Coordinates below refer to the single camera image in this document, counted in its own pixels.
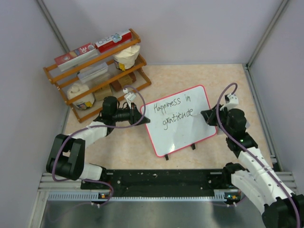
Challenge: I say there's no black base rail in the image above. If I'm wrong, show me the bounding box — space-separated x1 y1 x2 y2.
80 169 240 197

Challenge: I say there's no red foil box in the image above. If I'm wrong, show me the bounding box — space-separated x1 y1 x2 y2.
95 30 132 53

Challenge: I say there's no white bag upper shelf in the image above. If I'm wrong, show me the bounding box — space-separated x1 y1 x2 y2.
113 45 141 71

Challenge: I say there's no clear plastic box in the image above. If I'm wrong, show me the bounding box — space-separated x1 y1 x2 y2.
77 62 108 83

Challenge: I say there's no black whiteboard clip right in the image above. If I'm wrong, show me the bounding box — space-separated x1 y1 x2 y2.
190 143 196 150

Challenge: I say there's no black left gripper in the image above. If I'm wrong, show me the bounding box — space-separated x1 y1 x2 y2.
113 103 150 126

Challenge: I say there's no white bag shelf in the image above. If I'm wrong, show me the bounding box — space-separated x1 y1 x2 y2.
113 45 141 71
66 83 95 111

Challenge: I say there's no orange wooden shelf rack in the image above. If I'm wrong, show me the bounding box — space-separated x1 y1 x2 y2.
43 29 152 123

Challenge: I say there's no tan block left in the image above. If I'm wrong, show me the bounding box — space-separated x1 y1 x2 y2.
94 85 113 101

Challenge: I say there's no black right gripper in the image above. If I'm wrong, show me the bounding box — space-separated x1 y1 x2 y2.
201 104 233 136

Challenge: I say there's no grey slotted cable duct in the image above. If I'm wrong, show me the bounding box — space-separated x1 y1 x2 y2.
47 190 240 202

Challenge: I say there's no red white wrap box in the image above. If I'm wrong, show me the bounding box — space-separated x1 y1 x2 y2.
54 43 98 71

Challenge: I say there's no brown block right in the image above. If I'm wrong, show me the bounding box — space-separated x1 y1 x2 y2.
110 73 136 92

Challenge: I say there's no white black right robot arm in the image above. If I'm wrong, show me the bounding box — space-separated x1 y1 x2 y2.
200 105 304 228

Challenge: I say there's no white bag lower shelf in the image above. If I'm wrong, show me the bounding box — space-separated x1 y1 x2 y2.
66 83 95 111

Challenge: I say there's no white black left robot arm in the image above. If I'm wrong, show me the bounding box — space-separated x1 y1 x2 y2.
46 96 150 188

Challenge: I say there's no pink framed whiteboard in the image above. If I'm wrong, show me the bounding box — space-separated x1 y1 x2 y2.
140 85 217 157

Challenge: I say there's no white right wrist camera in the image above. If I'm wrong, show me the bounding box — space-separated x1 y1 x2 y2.
224 93 239 111

